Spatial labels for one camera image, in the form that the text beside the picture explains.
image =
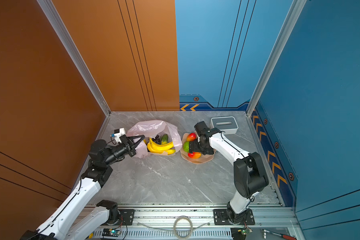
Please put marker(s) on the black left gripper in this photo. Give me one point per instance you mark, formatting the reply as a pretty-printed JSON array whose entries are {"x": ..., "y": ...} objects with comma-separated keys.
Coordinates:
[{"x": 130, "y": 147}]

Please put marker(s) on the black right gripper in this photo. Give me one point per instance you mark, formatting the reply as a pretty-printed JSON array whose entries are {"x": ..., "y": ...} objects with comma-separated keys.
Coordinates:
[{"x": 208, "y": 151}]

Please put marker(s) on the pink plastic bag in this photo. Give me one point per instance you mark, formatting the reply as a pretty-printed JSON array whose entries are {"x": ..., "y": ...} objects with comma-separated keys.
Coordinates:
[{"x": 151, "y": 129}]

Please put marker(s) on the yellow banana bunch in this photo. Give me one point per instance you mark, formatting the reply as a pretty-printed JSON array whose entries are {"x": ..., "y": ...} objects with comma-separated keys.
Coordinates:
[{"x": 161, "y": 149}]

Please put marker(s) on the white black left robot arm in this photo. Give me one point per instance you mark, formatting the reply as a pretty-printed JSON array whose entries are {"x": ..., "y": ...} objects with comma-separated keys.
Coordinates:
[{"x": 61, "y": 224}]

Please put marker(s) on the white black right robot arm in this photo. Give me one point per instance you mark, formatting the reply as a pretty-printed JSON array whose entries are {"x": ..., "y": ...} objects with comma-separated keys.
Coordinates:
[{"x": 250, "y": 175}]

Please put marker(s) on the beige fruit plate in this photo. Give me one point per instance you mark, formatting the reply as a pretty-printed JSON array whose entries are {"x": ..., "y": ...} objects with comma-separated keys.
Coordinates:
[{"x": 202, "y": 159}]

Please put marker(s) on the red apple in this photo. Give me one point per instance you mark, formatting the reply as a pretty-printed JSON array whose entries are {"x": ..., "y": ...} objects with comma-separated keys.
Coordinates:
[{"x": 191, "y": 137}]

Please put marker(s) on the white grey tissue box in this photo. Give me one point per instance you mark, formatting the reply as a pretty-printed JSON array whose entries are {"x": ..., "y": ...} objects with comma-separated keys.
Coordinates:
[{"x": 228, "y": 124}]

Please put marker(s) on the green circuit board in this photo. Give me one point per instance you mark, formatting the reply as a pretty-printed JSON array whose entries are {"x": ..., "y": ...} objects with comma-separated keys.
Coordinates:
[{"x": 113, "y": 232}]

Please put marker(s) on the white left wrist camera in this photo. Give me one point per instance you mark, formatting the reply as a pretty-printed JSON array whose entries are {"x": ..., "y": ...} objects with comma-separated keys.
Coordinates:
[{"x": 116, "y": 136}]

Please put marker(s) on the aluminium front rail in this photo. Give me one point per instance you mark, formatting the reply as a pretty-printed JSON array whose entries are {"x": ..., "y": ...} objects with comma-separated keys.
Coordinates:
[{"x": 197, "y": 222}]

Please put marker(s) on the red handled tool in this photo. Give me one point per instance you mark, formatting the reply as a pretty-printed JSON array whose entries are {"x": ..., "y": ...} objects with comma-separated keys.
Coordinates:
[{"x": 283, "y": 236}]

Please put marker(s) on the aluminium corner post left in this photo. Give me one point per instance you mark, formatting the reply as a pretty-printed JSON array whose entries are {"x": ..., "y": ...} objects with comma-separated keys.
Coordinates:
[{"x": 63, "y": 34}]

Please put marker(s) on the aluminium corner post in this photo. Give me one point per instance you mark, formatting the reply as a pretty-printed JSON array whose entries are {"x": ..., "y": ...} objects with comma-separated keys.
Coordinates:
[
  {"x": 280, "y": 43},
  {"x": 63, "y": 34}
]

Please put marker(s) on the aluminium corner post right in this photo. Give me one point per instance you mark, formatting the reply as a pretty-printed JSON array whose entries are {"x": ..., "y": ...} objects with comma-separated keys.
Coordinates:
[{"x": 280, "y": 43}]

